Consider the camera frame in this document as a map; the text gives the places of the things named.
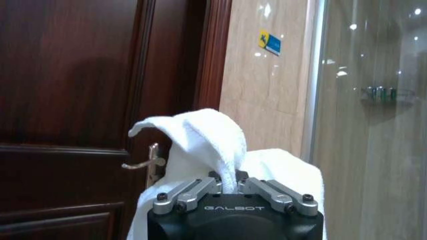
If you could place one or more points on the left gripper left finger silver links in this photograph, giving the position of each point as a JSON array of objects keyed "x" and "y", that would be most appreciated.
[{"x": 186, "y": 192}]

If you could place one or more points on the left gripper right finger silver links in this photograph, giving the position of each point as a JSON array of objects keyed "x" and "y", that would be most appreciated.
[{"x": 283, "y": 195}]

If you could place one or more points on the white terry towel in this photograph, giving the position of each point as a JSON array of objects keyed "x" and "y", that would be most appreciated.
[{"x": 206, "y": 142}]

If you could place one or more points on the glass shower screen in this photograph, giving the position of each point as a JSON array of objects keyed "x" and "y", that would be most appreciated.
[{"x": 369, "y": 120}]

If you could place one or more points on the dark brown wooden door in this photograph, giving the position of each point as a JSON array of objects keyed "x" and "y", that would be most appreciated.
[{"x": 66, "y": 112}]

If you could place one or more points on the dark brown door frame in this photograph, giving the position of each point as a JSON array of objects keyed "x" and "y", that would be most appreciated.
[{"x": 209, "y": 52}]

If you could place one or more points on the yellow and blue wall sticker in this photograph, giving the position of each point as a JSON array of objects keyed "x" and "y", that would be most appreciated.
[{"x": 269, "y": 43}]

